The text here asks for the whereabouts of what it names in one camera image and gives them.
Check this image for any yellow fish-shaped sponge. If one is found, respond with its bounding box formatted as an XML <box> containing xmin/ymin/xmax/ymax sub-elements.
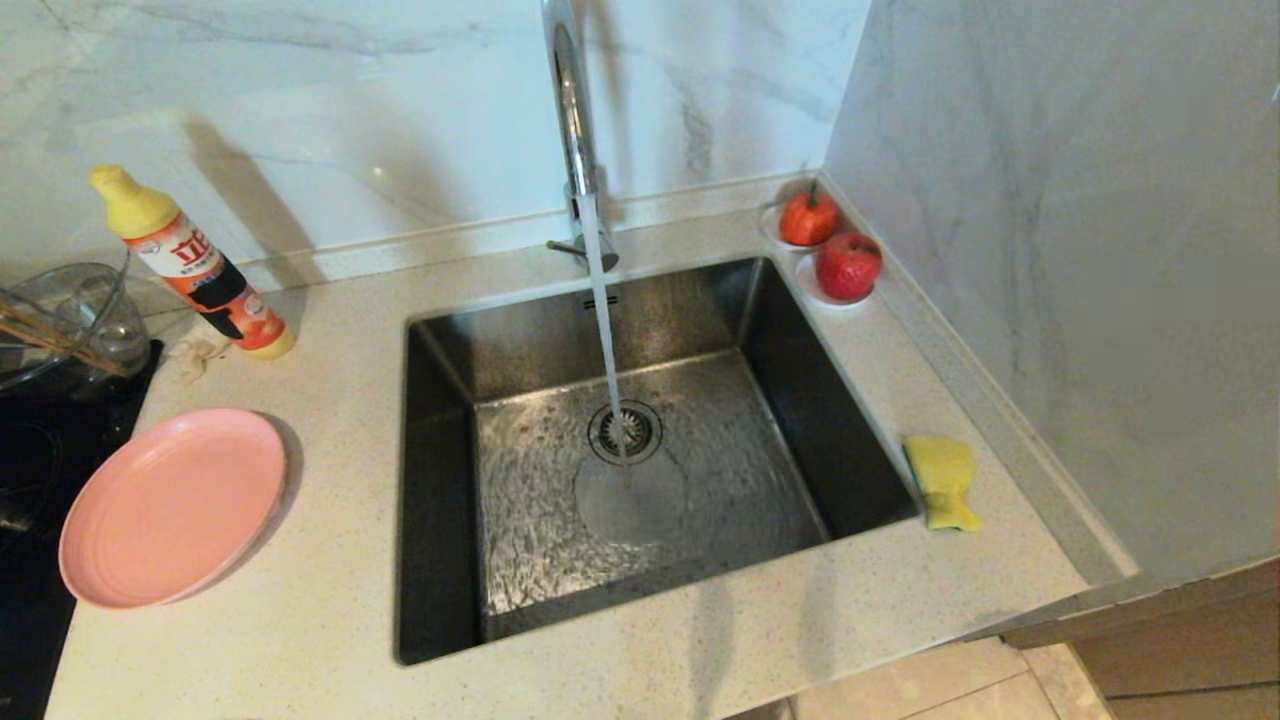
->
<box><xmin>903</xmin><ymin>434</ymin><xmax>986</xmax><ymax>532</ymax></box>

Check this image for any orange dish soap bottle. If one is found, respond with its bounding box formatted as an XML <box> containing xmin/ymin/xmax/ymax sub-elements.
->
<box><xmin>89</xmin><ymin>164</ymin><xmax>298</xmax><ymax>362</ymax></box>

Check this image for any pink round plate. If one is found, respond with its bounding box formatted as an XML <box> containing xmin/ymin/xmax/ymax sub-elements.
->
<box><xmin>57</xmin><ymin>407</ymin><xmax>288</xmax><ymax>610</ymax></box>

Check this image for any brown wooden chopstick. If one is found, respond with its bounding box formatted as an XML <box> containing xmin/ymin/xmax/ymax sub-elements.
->
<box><xmin>0</xmin><ymin>316</ymin><xmax>127</xmax><ymax>380</ymax></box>
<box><xmin>0</xmin><ymin>298</ymin><xmax>131</xmax><ymax>376</ymax></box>

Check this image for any stainless steel sink basin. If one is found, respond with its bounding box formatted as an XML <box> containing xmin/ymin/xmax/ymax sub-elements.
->
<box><xmin>395</xmin><ymin>253</ymin><xmax>926</xmax><ymax>667</ymax></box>

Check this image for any running tap water stream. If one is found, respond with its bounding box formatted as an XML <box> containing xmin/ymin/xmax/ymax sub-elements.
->
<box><xmin>578</xmin><ymin>192</ymin><xmax>633</xmax><ymax>471</ymax></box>

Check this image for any small white dish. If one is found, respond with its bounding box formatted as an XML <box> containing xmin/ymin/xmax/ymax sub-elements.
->
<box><xmin>795</xmin><ymin>250</ymin><xmax>881</xmax><ymax>308</ymax></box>
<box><xmin>760</xmin><ymin>200</ymin><xmax>843</xmax><ymax>251</ymax></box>

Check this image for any red apple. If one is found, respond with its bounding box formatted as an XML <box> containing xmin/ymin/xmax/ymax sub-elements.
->
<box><xmin>816</xmin><ymin>230</ymin><xmax>886</xmax><ymax>303</ymax></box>

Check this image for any chrome kitchen faucet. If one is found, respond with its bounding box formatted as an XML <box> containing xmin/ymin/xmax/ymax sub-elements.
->
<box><xmin>540</xmin><ymin>0</ymin><xmax>621</xmax><ymax>273</ymax></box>

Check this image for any crumpled white tissue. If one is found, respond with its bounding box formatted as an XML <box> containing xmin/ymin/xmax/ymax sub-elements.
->
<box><xmin>172</xmin><ymin>335</ymin><xmax>233</xmax><ymax>386</ymax></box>

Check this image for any clear glass bowl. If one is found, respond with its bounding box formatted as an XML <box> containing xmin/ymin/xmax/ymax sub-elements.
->
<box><xmin>0</xmin><ymin>260</ymin><xmax>153</xmax><ymax>393</ymax></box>

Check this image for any black induction cooktop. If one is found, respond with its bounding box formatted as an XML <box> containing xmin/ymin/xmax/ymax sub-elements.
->
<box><xmin>0</xmin><ymin>340</ymin><xmax>164</xmax><ymax>720</ymax></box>

